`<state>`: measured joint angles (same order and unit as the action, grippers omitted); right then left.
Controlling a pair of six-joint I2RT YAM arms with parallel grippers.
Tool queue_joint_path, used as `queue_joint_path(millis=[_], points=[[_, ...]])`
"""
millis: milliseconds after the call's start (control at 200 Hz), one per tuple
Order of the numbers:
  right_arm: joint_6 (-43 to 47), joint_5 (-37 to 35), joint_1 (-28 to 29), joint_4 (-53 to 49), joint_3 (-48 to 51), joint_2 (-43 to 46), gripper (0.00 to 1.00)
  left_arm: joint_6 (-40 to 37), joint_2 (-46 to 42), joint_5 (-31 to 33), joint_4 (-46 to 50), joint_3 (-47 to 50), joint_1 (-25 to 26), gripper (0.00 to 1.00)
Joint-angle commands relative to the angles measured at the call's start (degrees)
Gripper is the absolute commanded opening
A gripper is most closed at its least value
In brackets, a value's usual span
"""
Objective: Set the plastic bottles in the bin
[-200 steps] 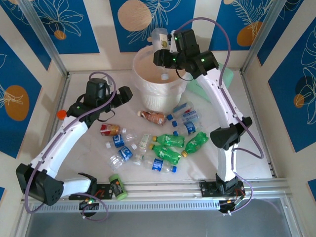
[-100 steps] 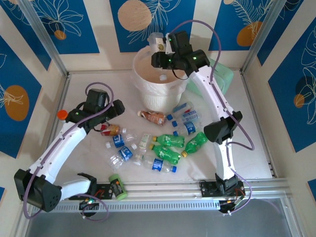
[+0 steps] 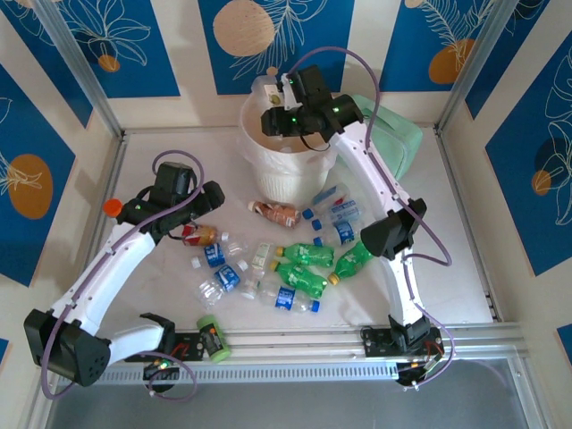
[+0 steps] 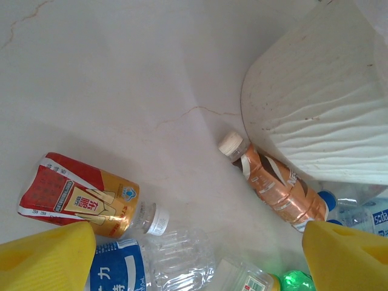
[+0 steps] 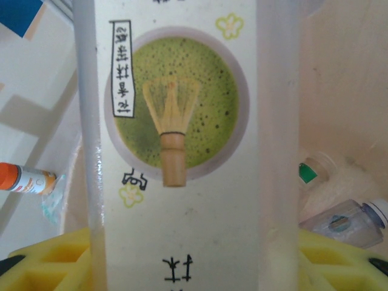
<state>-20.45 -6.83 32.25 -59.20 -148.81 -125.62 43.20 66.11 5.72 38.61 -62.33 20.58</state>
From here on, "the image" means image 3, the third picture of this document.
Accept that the red label tea bottle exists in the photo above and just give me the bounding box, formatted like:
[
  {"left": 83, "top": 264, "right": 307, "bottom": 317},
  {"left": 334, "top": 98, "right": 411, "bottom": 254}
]
[{"left": 181, "top": 223, "right": 231, "bottom": 248}]

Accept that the clear bottle blue red label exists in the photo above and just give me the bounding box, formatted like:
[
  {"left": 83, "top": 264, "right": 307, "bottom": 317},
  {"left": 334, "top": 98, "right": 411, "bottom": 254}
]
[{"left": 302, "top": 183, "right": 352, "bottom": 220}]

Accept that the brown Nescafe coffee bottle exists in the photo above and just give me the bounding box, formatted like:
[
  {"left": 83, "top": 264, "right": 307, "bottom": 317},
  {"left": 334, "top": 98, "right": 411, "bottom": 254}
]
[{"left": 248, "top": 199, "right": 301, "bottom": 229}]

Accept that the white plastic bin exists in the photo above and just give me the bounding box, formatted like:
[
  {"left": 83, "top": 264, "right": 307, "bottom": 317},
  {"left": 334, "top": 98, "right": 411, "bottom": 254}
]
[{"left": 240, "top": 82, "right": 345, "bottom": 202}]

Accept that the capless clear bottle blue label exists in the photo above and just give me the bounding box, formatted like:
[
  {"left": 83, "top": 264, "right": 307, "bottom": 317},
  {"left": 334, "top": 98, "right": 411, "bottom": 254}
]
[{"left": 203, "top": 240, "right": 249, "bottom": 269}]

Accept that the orange cap pill bottle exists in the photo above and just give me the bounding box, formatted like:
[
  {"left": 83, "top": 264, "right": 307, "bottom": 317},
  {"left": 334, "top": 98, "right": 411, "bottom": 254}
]
[{"left": 102, "top": 198, "right": 130, "bottom": 224}]

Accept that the mint green zip pouch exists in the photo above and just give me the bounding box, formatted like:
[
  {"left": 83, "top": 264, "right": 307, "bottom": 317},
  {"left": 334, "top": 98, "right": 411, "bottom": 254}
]
[{"left": 348, "top": 93, "right": 425, "bottom": 180}]

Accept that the green cylindrical can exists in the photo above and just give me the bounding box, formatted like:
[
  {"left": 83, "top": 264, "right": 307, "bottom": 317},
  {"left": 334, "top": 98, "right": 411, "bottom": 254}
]
[{"left": 196, "top": 314, "right": 232, "bottom": 364}]

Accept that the black controller board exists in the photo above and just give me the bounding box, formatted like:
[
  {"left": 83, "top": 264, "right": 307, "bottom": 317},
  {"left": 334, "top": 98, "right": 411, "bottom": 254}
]
[
  {"left": 395, "top": 360, "right": 442, "bottom": 388},
  {"left": 141, "top": 360, "right": 182, "bottom": 385}
]

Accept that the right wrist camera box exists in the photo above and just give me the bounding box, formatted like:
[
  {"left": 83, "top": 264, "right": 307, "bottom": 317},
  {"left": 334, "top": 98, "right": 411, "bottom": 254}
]
[{"left": 279, "top": 73, "right": 299, "bottom": 112}]

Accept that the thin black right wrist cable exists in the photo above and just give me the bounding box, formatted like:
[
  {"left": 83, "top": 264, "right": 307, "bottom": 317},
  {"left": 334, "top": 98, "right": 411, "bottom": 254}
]
[{"left": 298, "top": 132, "right": 332, "bottom": 154}]

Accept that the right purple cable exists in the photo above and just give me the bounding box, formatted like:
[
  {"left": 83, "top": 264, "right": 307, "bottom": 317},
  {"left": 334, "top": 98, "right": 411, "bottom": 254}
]
[{"left": 285, "top": 46, "right": 457, "bottom": 390}]

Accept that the purple cable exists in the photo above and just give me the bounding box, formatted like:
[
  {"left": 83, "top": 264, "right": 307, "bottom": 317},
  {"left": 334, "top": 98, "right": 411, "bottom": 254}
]
[
  {"left": 285, "top": 46, "right": 457, "bottom": 390},
  {"left": 42, "top": 150, "right": 206, "bottom": 400}
]

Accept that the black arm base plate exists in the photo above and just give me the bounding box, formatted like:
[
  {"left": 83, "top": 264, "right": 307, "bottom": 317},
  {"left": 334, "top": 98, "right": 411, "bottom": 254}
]
[
  {"left": 123, "top": 331, "right": 207, "bottom": 364},
  {"left": 359, "top": 324, "right": 444, "bottom": 359}
]

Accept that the aluminium corner post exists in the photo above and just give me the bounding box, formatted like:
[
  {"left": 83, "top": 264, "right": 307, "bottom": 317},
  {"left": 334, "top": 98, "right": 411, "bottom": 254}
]
[
  {"left": 435, "top": 0, "right": 510, "bottom": 131},
  {"left": 33, "top": 0, "right": 125, "bottom": 140}
]

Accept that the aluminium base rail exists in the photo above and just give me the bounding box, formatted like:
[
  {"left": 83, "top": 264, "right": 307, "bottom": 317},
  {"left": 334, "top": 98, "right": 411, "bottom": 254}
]
[{"left": 38, "top": 324, "right": 526, "bottom": 368}]

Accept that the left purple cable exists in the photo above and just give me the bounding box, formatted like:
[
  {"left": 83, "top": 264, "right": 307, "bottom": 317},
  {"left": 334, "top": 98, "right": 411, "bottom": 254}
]
[{"left": 42, "top": 150, "right": 206, "bottom": 400}]

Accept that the slotted grey cable duct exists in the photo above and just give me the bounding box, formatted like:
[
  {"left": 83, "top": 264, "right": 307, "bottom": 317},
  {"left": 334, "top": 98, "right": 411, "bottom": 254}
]
[{"left": 55, "top": 362, "right": 400, "bottom": 386}]

